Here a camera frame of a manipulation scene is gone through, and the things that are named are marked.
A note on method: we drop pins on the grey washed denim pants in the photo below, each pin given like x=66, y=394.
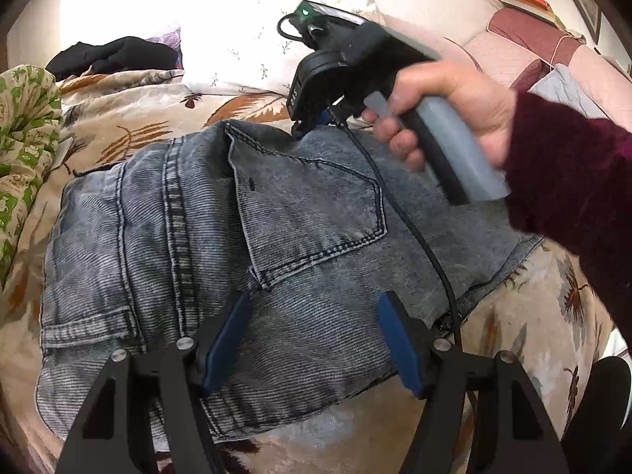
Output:
x=296, y=207

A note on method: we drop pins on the purple cloth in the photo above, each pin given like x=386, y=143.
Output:
x=170, y=39

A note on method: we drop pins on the grey blue pillow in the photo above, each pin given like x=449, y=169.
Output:
x=568, y=89

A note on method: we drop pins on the leaf printed beige blanket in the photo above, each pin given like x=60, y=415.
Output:
x=518, y=316

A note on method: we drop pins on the pink upholstered headboard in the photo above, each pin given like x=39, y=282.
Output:
x=493, y=44

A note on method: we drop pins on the green patterned quilt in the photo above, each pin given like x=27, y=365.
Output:
x=24, y=133

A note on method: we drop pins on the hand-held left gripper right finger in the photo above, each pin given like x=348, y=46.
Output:
x=399, y=340

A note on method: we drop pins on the person's right forearm maroon sleeve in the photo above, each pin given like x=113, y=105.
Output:
x=572, y=182

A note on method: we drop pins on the dark wall frame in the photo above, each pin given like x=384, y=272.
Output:
x=585, y=5

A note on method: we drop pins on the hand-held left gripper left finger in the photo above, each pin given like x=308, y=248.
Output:
x=228, y=343

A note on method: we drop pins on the white sprig printed pillow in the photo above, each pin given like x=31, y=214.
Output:
x=237, y=34

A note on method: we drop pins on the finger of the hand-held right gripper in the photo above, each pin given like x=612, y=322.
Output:
x=323, y=119

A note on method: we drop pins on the person's right hand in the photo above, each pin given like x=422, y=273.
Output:
x=459, y=94

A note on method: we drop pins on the black cloth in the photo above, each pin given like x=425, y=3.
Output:
x=113, y=54

